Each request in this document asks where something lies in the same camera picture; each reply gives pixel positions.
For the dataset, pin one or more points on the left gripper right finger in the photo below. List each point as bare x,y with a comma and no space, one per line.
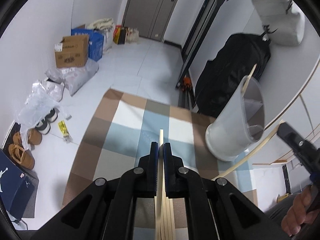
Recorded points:
215,209

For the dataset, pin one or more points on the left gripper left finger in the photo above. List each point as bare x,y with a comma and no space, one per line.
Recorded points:
106,208

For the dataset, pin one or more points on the person's right hand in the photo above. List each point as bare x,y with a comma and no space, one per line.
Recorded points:
296,215

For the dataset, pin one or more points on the checkered table mat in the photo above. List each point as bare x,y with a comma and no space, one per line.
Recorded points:
120,133

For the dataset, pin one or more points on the white utensil holder cup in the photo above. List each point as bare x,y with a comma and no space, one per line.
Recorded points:
240,124

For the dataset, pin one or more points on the navy jordan shoe box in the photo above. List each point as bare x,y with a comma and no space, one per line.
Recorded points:
16,188

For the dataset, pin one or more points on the brown shoe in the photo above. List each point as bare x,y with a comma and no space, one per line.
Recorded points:
34,137
21,156

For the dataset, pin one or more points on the black white sneaker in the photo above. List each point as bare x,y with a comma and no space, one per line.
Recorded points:
44,125

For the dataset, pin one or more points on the black backpack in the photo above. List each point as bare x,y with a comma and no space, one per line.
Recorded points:
222,75

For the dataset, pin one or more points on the clear plastic bag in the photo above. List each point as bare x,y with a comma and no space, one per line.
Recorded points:
44,97

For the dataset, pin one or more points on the white hanging bag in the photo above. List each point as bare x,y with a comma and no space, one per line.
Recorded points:
282,21

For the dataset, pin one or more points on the grey plastic parcel bag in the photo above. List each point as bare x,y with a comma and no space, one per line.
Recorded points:
73,77

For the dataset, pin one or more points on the brown cardboard box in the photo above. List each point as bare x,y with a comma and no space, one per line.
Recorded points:
72,51

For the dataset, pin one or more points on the blue cardboard box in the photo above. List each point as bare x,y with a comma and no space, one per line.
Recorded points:
96,42

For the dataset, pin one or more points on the beige plastic bag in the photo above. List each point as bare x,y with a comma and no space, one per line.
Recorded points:
132,35

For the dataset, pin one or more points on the black yellow paper bag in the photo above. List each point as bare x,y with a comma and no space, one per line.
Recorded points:
122,35

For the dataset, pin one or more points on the cream cloth bundle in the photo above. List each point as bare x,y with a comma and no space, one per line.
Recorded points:
101,24

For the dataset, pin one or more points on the grey door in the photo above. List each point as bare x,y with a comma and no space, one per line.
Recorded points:
149,17

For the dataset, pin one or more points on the black metal rack frame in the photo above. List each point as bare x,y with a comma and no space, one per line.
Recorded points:
199,30

